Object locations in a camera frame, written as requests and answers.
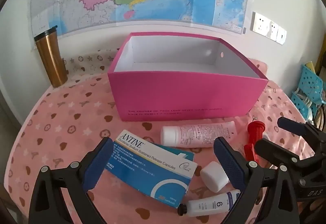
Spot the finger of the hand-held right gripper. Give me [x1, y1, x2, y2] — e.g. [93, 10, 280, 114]
[255, 139, 310, 179]
[277, 117, 326, 149]

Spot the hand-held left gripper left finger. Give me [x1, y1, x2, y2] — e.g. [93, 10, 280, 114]
[28, 137, 114, 224]

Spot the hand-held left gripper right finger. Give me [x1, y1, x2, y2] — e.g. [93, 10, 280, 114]
[213, 136, 306, 224]

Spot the white square jar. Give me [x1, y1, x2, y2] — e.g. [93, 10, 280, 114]
[199, 161, 230, 192]

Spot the red plastic tool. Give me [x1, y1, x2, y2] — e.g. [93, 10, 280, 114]
[243, 121, 266, 163]

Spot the pink lotion tube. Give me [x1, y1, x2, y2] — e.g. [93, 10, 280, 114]
[160, 121, 238, 148]

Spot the white tube black cap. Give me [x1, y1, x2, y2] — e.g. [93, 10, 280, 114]
[177, 190, 242, 217]

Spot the blue white medicine box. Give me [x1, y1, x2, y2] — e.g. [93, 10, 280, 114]
[102, 130, 198, 209]

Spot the pink cardboard box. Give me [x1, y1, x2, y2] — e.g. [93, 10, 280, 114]
[107, 32, 269, 122]

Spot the blue plastic basket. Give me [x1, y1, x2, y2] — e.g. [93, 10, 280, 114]
[290, 91, 319, 119]
[299, 64, 324, 97]

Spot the cream patterned cloth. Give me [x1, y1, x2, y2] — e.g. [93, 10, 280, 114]
[60, 48, 120, 82]

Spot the gold metal tumbler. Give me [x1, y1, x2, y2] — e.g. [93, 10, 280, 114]
[34, 26, 69, 88]

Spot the white wall socket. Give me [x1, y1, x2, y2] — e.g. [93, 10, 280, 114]
[276, 26, 287, 45]
[266, 21, 280, 40]
[251, 11, 270, 34]

